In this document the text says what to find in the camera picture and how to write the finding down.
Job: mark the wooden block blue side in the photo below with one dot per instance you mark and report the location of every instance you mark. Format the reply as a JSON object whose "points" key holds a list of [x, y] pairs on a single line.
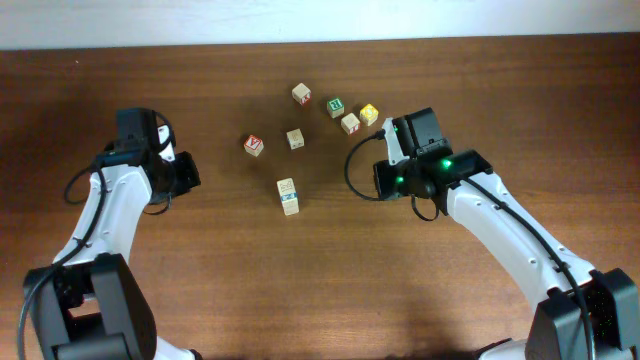
{"points": [[291, 206]]}

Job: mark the blue top block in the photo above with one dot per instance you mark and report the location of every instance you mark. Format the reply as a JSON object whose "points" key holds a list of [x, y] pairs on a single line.
{"points": [[289, 197]]}

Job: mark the top plain wooden block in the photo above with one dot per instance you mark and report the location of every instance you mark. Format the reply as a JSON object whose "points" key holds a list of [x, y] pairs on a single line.
{"points": [[301, 93]]}

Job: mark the red letter A block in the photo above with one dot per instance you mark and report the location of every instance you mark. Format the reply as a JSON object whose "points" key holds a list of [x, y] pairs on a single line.
{"points": [[253, 145]]}

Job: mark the yellow letter block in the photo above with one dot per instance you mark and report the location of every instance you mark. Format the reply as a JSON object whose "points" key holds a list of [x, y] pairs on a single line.
{"points": [[368, 114]]}

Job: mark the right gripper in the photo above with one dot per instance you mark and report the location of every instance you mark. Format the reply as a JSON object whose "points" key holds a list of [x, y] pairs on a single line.
{"points": [[382, 184]]}

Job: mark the wooden letter J block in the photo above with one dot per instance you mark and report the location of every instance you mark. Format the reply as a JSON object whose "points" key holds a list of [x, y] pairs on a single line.
{"points": [[295, 139]]}

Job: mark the green letter R block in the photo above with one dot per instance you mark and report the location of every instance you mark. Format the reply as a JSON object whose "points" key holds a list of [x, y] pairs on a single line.
{"points": [[335, 107]]}

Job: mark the wooden block red side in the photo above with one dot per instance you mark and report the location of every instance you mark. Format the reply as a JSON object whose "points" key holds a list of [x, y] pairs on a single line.
{"points": [[350, 123]]}

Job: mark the wooden block green side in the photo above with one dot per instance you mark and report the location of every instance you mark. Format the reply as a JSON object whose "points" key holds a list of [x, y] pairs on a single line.
{"points": [[286, 186]]}

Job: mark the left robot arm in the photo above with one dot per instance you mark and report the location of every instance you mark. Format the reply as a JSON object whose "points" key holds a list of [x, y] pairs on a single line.
{"points": [[87, 303]]}

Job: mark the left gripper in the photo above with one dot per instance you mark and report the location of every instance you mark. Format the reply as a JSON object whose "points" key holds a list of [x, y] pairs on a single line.
{"points": [[190, 178]]}

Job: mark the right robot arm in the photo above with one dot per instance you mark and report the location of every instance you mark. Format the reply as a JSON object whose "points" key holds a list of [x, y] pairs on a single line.
{"points": [[579, 312]]}

